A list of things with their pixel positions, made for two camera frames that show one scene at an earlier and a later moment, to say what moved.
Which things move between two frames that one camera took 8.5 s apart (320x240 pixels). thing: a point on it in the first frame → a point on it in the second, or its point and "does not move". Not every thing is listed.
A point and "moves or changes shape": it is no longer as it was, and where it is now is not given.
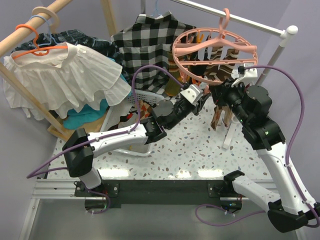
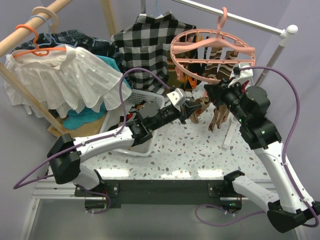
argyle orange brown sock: [216, 116] moves or changes shape
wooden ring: [54, 20] does not move
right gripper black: [219, 91] does not move
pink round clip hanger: [210, 55] does not move
